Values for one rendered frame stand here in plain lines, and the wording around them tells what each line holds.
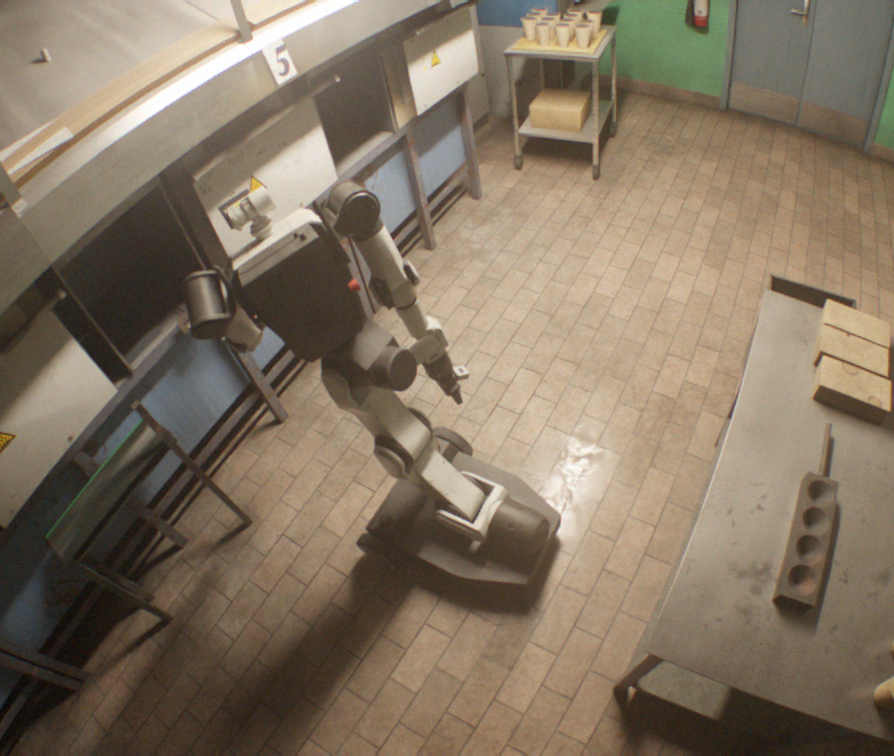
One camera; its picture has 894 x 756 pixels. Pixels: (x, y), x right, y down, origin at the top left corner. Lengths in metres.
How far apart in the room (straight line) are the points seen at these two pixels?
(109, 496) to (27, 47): 1.52
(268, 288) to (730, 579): 1.20
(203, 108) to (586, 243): 2.32
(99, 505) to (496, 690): 1.54
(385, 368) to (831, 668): 1.28
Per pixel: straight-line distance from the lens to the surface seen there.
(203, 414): 2.46
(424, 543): 2.05
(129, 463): 2.10
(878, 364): 1.76
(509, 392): 2.55
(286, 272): 1.21
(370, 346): 1.42
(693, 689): 1.89
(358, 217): 1.32
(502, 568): 1.98
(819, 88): 5.13
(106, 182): 1.56
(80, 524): 2.12
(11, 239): 1.49
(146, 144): 1.61
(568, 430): 2.43
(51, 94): 1.76
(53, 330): 1.78
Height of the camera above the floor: 2.04
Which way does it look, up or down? 51 degrees down
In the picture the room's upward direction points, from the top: 14 degrees counter-clockwise
